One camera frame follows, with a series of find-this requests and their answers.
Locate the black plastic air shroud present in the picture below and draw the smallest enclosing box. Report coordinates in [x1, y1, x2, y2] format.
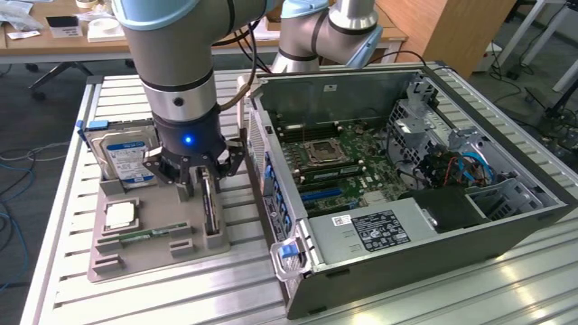
[408, 188, 491, 234]

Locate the clear plastic bag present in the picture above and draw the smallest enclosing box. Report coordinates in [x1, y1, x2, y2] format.
[0, 1, 43, 30]

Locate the silver metal disk bay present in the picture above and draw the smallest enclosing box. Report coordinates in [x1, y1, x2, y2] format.
[464, 178, 547, 223]

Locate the green motherboard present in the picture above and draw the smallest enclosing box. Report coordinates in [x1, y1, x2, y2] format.
[273, 116, 433, 217]

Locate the blue floor cable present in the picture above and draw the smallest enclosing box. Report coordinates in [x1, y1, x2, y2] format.
[0, 162, 31, 292]

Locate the grey parts rack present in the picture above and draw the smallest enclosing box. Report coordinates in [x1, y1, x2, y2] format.
[85, 165, 232, 284]

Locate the wooden cabinet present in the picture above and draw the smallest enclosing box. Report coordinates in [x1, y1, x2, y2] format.
[373, 0, 517, 78]

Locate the blue SATA wire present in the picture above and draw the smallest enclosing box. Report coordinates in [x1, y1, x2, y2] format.
[453, 152, 497, 187]

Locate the dark grey open PC case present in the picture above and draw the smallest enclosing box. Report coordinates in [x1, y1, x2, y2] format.
[236, 60, 568, 321]

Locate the black power cable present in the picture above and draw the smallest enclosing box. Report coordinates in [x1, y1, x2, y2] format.
[364, 49, 452, 72]

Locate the grey power supply unit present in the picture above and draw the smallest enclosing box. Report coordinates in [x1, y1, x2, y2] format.
[308, 197, 441, 265]

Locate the white table frame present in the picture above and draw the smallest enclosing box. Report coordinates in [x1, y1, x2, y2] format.
[493, 0, 578, 92]

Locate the green RAM stick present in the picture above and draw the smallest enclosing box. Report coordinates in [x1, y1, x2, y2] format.
[97, 223, 188, 243]

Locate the flat white box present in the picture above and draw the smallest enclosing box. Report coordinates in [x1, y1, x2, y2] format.
[85, 26, 126, 43]

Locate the white tape roll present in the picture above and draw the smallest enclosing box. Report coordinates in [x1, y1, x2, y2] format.
[87, 18, 118, 34]

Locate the installed black RAM stick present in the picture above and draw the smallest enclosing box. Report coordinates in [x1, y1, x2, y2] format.
[296, 163, 365, 181]

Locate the silver CPU chip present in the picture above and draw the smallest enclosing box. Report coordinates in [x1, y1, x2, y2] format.
[103, 203, 137, 228]

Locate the hard drive with blue label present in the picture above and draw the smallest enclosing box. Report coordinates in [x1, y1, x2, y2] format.
[74, 116, 157, 180]

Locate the black office chair base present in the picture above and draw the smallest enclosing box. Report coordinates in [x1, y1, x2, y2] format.
[26, 60, 135, 101]

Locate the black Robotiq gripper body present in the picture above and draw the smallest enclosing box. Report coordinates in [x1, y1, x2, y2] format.
[152, 108, 226, 186]

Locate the CPU socket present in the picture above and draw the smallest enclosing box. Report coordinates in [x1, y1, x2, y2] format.
[302, 139, 346, 167]

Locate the graphics card with metal bracket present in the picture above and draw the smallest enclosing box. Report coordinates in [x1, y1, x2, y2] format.
[193, 165, 222, 238]

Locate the black and white labelled box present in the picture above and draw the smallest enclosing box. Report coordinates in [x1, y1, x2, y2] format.
[45, 16, 85, 39]

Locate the wooden desk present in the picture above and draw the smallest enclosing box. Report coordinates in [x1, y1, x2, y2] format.
[0, 0, 409, 65]

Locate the hard disk with blue label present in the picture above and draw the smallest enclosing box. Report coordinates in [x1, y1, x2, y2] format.
[87, 125, 158, 186]

